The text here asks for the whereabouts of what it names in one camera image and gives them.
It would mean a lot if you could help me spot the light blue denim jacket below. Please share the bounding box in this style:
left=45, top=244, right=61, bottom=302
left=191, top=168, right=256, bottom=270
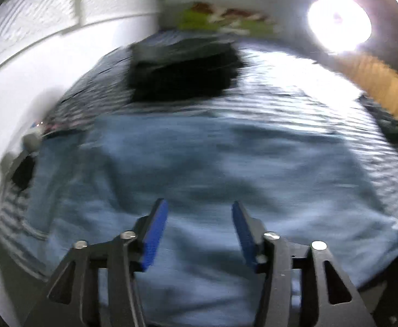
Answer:
left=18, top=114, right=398, bottom=326

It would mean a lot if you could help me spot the small white blue device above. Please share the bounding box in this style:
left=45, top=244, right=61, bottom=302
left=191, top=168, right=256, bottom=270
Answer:
left=21, top=121, right=45, bottom=153

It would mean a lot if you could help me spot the blue white striped bedsheet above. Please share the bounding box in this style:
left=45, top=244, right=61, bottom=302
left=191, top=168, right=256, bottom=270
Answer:
left=0, top=39, right=398, bottom=287

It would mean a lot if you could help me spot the dark folded garment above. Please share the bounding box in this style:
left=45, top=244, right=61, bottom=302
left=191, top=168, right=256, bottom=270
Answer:
left=127, top=37, right=243, bottom=103

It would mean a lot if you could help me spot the green patterned pillow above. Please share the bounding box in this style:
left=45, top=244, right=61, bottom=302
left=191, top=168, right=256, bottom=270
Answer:
left=161, top=1, right=279, bottom=38

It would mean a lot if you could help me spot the bright lamp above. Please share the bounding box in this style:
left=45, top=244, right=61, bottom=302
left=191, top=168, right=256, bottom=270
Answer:
left=306, top=0, right=373, bottom=54

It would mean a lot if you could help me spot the wooden bed frame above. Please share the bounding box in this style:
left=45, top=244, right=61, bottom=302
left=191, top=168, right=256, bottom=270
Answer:
left=335, top=53, right=398, bottom=120

